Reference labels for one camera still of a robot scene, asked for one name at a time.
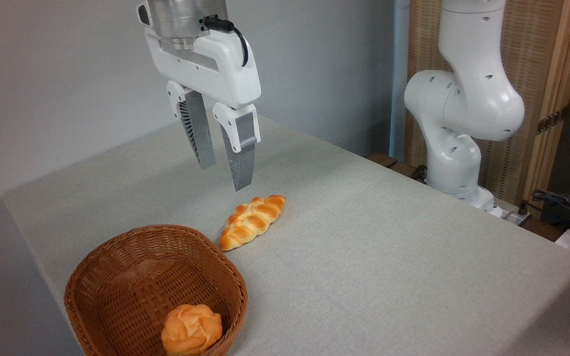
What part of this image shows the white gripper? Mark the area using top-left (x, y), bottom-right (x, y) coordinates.
top-left (144, 27), bottom-right (262, 192)

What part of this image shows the round bread roll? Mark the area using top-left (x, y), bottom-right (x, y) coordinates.
top-left (161, 304), bottom-right (223, 356)

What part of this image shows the braided bread loaf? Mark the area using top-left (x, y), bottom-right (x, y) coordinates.
top-left (219, 195), bottom-right (286, 251)

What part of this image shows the brown wicker basket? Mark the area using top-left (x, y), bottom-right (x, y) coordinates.
top-left (64, 224), bottom-right (248, 356)

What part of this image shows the grey tablecloth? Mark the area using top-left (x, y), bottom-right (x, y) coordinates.
top-left (2, 115), bottom-right (570, 356)

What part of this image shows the metal screen hinge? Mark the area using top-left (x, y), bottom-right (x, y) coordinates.
top-left (536, 106), bottom-right (569, 135)

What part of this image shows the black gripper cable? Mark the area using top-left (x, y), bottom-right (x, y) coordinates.
top-left (203, 16), bottom-right (249, 67)

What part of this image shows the black cable bundle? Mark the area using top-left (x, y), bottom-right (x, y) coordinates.
top-left (531, 189), bottom-right (570, 233)

